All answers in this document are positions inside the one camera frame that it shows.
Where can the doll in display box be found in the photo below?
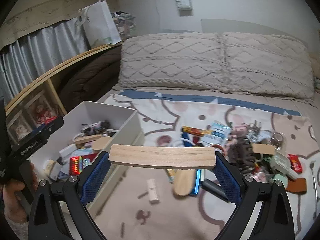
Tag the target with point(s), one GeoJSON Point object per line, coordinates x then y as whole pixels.
{"type": "Point", "coordinates": [18, 128]}
{"type": "Point", "coordinates": [40, 110]}

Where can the white shoe box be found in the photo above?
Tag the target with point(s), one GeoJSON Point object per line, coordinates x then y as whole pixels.
{"type": "Point", "coordinates": [95, 139]}

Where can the black rectangular case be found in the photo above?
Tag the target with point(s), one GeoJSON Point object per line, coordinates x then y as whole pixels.
{"type": "Point", "coordinates": [214, 189]}

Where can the wooden shelf headboard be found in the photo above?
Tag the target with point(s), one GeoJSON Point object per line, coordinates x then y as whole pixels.
{"type": "Point", "coordinates": [44, 83]}

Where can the right beige pillow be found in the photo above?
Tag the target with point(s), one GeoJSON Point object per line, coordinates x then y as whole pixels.
{"type": "Point", "coordinates": [275, 65]}

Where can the cartoon print blanket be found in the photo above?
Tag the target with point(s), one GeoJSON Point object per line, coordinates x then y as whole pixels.
{"type": "Point", "coordinates": [180, 122]}

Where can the brown blanket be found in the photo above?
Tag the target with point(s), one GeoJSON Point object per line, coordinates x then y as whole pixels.
{"type": "Point", "coordinates": [89, 79]}

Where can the blue rectangular case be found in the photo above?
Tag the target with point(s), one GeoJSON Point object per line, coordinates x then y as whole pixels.
{"type": "Point", "coordinates": [196, 185]}

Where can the sage green plastic tray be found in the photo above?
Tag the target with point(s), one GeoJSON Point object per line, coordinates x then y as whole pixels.
{"type": "Point", "coordinates": [282, 164]}

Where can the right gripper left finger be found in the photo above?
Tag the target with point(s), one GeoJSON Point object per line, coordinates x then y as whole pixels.
{"type": "Point", "coordinates": [46, 217]}

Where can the oval wooden block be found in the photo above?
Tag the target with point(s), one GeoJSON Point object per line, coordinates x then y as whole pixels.
{"type": "Point", "coordinates": [183, 182]}

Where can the dark washi tape roll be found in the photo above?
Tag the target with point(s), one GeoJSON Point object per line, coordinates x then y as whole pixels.
{"type": "Point", "coordinates": [277, 139]}

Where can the small wooden cube stamp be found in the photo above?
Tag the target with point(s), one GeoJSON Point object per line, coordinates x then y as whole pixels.
{"type": "Point", "coordinates": [152, 191]}

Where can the red snack packet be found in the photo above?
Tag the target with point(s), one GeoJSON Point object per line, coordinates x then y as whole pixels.
{"type": "Point", "coordinates": [295, 163]}

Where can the white paper shopping bag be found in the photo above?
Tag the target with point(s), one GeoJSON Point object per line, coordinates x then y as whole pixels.
{"type": "Point", "coordinates": [99, 25]}

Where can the grey curtain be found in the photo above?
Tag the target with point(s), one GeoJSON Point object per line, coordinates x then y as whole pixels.
{"type": "Point", "coordinates": [34, 54]}

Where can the person left hand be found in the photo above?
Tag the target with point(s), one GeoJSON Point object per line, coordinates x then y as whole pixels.
{"type": "Point", "coordinates": [13, 210]}

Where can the long metal fork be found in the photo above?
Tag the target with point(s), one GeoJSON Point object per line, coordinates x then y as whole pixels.
{"type": "Point", "coordinates": [317, 194]}

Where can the long wooden block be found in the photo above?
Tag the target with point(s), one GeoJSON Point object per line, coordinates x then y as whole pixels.
{"type": "Point", "coordinates": [184, 158]}

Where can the flat wooden piece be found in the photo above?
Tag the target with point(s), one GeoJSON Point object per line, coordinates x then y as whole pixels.
{"type": "Point", "coordinates": [263, 149]}

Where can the beige pillow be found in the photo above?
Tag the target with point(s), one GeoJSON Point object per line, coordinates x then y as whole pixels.
{"type": "Point", "coordinates": [275, 65]}
{"type": "Point", "coordinates": [174, 60]}

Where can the left beige pillow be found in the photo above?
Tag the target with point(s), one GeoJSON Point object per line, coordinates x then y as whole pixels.
{"type": "Point", "coordinates": [174, 60]}

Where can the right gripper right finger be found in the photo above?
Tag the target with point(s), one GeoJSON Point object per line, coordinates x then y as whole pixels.
{"type": "Point", "coordinates": [275, 219]}

